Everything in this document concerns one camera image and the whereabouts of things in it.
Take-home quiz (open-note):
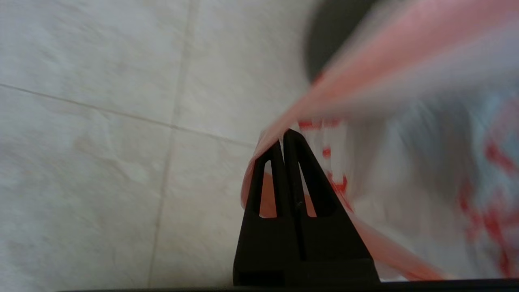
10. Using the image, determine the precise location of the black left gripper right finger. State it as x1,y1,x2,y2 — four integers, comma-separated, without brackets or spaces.
283,129,380,284

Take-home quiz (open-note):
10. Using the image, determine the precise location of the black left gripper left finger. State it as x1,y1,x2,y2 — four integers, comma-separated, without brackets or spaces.
233,140,301,286

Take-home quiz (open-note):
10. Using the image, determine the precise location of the white red-print trash bag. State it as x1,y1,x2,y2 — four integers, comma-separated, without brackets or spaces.
240,0,519,281

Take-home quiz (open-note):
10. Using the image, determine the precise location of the black round trash bin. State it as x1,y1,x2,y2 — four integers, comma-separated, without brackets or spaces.
304,0,377,84

